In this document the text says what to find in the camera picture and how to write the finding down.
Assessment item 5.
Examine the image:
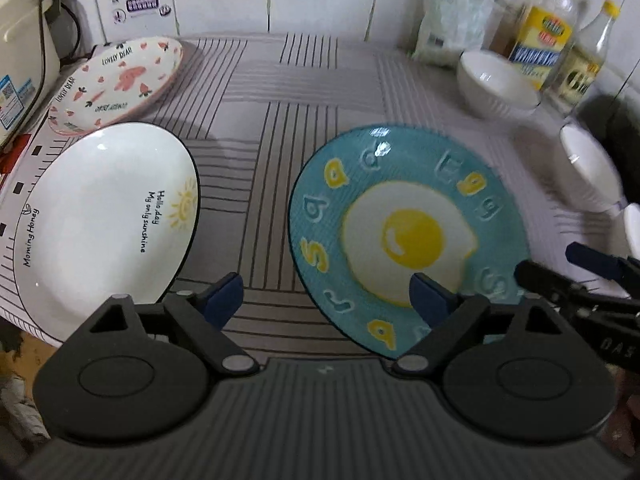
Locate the white bowl dark rim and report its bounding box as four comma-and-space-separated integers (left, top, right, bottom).
553, 124, 623, 212

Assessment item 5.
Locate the blue fried egg plate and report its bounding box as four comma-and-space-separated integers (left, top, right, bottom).
288, 125, 529, 359

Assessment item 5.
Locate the white sunshine plate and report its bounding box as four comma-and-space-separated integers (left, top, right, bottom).
13, 122, 200, 341

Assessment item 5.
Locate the clear vinegar bottle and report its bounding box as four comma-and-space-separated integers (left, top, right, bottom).
544, 0, 620, 116

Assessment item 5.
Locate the white ribbed bowl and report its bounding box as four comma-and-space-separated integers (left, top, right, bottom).
457, 50, 541, 120

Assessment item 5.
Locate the striped grey table mat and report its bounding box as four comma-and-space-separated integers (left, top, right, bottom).
0, 31, 626, 361

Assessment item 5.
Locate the yellow label cooking wine bottle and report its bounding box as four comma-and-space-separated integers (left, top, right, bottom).
509, 0, 578, 90

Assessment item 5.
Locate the pink bear pattern plate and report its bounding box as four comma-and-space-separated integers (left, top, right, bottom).
48, 37, 184, 136

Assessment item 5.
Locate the white plastic salt bag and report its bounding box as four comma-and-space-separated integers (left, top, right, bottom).
412, 0, 494, 68

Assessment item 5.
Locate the cream rice cooker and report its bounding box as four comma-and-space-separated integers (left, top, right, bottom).
0, 0, 60, 145

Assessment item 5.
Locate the black power cable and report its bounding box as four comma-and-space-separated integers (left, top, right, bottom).
18, 0, 83, 126

